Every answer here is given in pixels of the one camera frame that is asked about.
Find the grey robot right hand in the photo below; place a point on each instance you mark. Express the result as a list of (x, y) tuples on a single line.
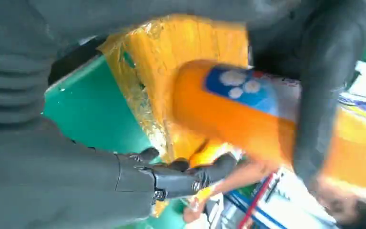
[(60, 183)]

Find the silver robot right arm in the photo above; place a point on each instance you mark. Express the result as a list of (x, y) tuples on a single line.
[(12, 82)]

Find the yellow plastic sheet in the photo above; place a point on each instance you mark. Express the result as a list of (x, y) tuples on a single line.
[(176, 47)]

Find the white blue striped item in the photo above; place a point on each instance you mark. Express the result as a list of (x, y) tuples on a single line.
[(290, 205)]

